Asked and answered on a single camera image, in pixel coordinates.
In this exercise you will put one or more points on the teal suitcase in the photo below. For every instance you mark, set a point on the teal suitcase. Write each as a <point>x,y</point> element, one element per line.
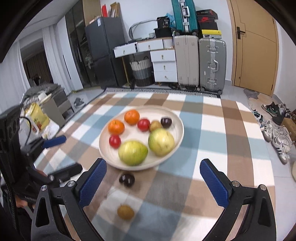
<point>185,17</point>

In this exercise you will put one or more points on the checkered tablecloth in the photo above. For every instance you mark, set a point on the checkered tablecloth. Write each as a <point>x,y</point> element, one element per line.
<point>171,201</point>

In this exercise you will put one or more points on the dark cherry on plate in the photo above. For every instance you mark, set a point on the dark cherry on plate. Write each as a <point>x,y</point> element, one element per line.
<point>166,122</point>

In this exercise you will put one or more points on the wooden door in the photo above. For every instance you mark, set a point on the wooden door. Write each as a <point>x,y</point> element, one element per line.
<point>255,47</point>

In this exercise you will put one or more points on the silver suitcase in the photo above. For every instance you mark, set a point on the silver suitcase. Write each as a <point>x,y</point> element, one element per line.
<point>212,65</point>

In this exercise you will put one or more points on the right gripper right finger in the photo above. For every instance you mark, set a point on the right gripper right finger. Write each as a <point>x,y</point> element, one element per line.
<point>258,222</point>

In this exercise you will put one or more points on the brown longan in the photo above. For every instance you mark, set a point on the brown longan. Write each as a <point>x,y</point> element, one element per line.
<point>125,212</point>
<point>155,125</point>

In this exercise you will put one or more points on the orange mandarin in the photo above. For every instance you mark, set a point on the orange mandarin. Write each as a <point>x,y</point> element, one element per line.
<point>132,117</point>
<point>116,127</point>

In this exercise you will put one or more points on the left hand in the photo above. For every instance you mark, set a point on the left hand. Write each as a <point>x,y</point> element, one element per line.
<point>22,203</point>

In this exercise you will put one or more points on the large yellow-green guava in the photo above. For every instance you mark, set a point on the large yellow-green guava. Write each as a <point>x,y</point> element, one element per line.
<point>132,153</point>

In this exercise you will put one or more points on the white drawer desk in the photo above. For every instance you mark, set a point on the white drawer desk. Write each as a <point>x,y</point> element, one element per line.
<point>162,55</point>

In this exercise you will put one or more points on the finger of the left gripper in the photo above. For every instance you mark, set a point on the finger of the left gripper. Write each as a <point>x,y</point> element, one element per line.
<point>39,144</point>
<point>65,174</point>

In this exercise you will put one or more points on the green guava on plate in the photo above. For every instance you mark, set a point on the green guava on plate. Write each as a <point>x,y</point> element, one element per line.
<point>161,142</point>

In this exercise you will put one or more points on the black refrigerator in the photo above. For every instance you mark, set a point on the black refrigerator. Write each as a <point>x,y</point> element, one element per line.
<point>103,35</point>

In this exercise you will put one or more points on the woven laundry basket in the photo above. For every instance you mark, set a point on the woven laundry basket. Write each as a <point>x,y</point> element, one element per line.
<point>142,71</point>

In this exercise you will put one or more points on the red tomato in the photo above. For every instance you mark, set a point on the red tomato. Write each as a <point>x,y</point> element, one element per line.
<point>143,124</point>
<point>115,141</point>

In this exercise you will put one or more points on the beige suitcase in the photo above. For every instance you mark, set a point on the beige suitcase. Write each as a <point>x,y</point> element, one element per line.
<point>187,60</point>

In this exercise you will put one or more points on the yellow black box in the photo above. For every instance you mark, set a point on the yellow black box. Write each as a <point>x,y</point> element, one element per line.
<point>212,34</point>

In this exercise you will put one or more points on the cream round plate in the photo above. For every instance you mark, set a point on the cream round plate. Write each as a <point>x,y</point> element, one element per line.
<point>110,155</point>

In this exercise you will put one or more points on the yellow snack bag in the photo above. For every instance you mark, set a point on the yellow snack bag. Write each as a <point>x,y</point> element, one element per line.
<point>39,120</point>

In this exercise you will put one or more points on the dark cherry with stem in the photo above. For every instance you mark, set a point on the dark cherry with stem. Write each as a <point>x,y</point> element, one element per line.
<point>127,179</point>

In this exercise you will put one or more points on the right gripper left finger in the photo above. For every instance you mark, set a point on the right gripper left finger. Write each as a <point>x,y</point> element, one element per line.
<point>48,222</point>

